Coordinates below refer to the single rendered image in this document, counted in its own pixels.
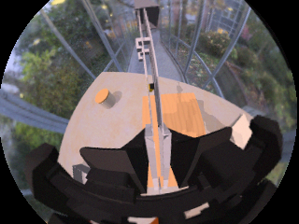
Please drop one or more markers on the grey cylindrical container with orange lid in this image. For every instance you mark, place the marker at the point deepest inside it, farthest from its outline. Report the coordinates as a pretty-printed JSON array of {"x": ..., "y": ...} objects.
[{"x": 105, "y": 98}]

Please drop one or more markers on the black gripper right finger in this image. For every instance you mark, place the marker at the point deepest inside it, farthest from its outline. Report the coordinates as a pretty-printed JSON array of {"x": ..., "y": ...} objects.
[{"x": 186, "y": 150}]

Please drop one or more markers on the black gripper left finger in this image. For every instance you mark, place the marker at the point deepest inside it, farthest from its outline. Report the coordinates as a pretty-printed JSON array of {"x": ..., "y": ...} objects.
[{"x": 131, "y": 158}]

